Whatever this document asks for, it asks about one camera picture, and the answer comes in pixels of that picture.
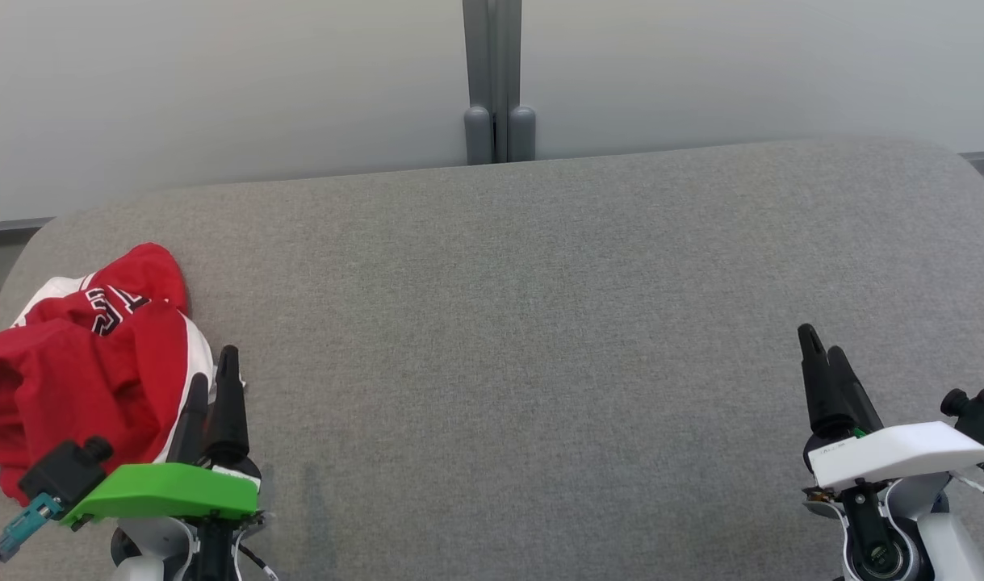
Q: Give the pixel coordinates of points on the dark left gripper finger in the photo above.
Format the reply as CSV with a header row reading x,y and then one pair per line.
x,y
191,428
228,411

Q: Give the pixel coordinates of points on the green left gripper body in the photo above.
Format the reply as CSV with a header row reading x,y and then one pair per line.
x,y
169,492

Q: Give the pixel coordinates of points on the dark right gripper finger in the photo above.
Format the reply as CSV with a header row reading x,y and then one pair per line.
x,y
859,407
822,395

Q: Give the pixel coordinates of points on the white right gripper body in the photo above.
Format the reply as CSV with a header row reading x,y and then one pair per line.
x,y
895,453

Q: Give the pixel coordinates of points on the red and white jersey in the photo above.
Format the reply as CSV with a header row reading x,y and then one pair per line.
x,y
72,379

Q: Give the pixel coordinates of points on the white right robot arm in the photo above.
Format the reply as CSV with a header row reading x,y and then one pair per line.
x,y
887,541

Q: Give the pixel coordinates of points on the teal left camera connector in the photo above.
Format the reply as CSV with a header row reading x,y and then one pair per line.
x,y
23,524

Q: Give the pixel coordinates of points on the grey partition post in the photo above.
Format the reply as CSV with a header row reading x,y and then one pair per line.
x,y
498,97

